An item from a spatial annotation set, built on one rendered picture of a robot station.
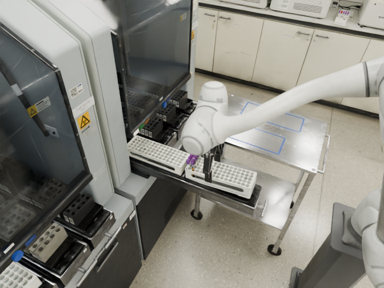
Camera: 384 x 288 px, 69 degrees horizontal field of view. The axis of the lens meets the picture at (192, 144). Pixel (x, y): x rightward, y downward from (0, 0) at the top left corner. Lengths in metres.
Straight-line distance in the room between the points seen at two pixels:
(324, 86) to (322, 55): 2.42
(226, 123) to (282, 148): 0.69
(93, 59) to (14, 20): 0.22
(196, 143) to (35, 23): 0.55
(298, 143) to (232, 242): 0.86
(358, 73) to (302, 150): 0.71
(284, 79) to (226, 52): 0.75
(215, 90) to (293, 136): 0.74
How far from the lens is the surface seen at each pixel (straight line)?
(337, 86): 0.90
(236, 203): 1.23
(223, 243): 2.03
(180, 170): 1.25
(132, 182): 1.37
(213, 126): 0.84
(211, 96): 0.95
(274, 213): 1.90
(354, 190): 2.69
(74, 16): 0.99
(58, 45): 0.88
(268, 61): 3.42
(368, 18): 3.23
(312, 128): 1.70
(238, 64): 3.53
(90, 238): 1.15
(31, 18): 0.93
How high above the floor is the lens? 1.76
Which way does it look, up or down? 42 degrees down
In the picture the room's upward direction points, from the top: 3 degrees clockwise
